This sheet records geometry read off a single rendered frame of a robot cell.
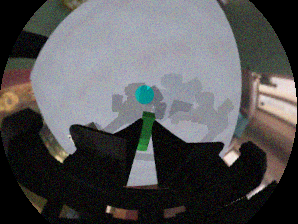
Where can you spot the cyan circle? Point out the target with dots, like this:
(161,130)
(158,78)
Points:
(144,94)

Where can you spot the green post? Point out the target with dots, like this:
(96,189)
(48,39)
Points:
(147,121)

